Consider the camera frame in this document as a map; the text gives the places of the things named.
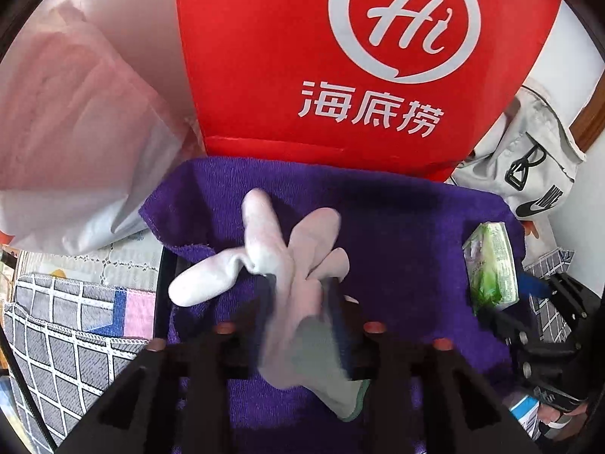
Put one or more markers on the person's right hand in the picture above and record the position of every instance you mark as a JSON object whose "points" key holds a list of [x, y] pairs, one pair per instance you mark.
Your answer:
{"points": [[562, 423]]}

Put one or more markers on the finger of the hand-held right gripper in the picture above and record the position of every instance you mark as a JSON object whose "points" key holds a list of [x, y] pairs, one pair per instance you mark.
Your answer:
{"points": [[535, 286], [508, 327]]}

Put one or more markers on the red paper bag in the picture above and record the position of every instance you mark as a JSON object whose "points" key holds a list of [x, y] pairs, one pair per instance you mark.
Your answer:
{"points": [[264, 56]]}

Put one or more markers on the white printed bedsheet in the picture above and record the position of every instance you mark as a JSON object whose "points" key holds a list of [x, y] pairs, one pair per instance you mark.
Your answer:
{"points": [[113, 257]]}

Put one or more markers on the white plastic bag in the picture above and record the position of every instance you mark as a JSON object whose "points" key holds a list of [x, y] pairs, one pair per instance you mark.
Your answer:
{"points": [[75, 127]]}

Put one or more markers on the blue and white packet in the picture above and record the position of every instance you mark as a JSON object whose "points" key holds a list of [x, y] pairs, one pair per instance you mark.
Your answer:
{"points": [[524, 411]]}

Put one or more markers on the beige backpack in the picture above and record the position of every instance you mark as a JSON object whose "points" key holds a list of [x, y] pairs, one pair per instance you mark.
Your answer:
{"points": [[534, 118]]}

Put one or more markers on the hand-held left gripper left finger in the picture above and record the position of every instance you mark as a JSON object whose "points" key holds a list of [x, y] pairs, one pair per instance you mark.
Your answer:
{"points": [[265, 302]]}

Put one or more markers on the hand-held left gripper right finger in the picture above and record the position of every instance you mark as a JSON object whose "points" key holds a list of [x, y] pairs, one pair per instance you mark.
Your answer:
{"points": [[341, 312]]}

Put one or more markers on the purple towel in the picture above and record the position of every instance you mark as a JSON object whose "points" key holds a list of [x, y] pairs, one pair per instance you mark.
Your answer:
{"points": [[401, 246]]}

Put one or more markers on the grey checked blanket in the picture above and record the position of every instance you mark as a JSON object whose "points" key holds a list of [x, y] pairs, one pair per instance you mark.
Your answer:
{"points": [[56, 354]]}

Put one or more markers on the white work glove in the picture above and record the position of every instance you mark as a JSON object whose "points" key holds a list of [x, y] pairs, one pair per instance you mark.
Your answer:
{"points": [[302, 265]]}

